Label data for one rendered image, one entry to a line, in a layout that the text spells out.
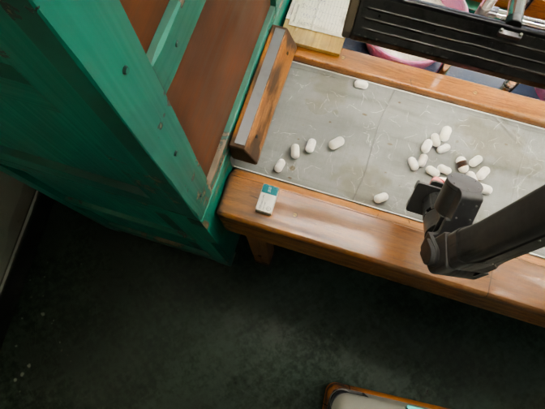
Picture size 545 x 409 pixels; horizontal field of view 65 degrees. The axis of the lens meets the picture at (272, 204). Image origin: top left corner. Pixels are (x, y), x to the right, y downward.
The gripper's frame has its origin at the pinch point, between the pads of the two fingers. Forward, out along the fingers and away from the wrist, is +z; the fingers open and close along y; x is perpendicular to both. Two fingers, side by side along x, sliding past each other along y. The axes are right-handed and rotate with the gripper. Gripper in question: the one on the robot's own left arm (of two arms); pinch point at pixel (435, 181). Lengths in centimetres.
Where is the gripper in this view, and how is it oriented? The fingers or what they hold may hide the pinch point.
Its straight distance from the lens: 93.6
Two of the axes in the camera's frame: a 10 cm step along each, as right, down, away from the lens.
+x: -1.9, 8.0, 5.8
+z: 2.5, -5.3, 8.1
